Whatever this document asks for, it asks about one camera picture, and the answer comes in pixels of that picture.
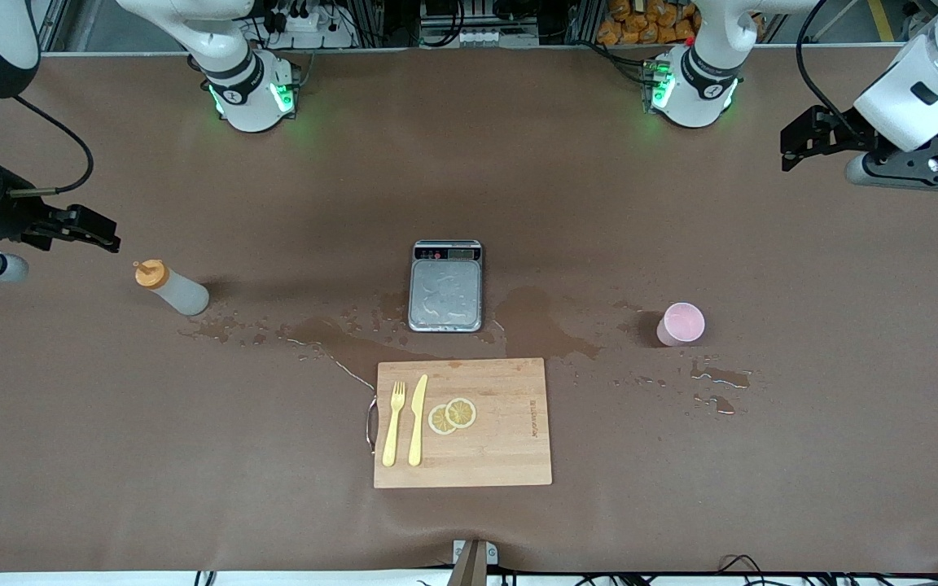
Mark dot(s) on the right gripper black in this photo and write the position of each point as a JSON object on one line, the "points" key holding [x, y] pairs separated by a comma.
{"points": [[9, 214]]}

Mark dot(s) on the lemon slice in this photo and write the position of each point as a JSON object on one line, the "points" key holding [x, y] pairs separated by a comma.
{"points": [[438, 422], [461, 412]]}

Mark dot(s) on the yellow plastic fork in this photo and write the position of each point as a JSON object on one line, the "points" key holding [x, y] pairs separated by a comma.
{"points": [[392, 423]]}

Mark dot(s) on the silver kitchen scale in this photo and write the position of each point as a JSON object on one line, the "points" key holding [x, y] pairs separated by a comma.
{"points": [[445, 297]]}

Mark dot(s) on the translucent sauce bottle orange cap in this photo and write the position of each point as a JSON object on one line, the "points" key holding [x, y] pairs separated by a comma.
{"points": [[180, 293]]}

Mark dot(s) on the small white socket strip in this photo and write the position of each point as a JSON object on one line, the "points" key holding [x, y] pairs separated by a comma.
{"points": [[481, 37]]}

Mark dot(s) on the white power strip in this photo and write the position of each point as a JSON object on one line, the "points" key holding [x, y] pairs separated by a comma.
{"points": [[306, 28]]}

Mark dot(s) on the black electronics box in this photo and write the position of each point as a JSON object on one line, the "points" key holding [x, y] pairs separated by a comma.
{"points": [[477, 10]]}

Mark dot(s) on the pink plastic cup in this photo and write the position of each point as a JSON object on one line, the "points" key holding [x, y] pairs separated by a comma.
{"points": [[682, 324]]}

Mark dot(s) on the orange snack bags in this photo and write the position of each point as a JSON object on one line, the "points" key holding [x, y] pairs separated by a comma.
{"points": [[640, 28]]}

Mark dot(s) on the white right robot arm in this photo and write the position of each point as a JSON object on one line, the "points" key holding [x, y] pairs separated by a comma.
{"points": [[249, 98]]}

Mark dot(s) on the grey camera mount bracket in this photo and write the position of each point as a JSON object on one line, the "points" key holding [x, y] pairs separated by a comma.
{"points": [[473, 566]]}

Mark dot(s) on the yellow plastic knife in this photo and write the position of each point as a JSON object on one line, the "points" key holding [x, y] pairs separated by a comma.
{"points": [[417, 423]]}

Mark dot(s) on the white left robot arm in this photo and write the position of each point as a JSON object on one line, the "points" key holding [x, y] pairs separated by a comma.
{"points": [[697, 89]]}

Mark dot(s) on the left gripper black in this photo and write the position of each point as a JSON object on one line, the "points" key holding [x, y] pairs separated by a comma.
{"points": [[846, 135]]}

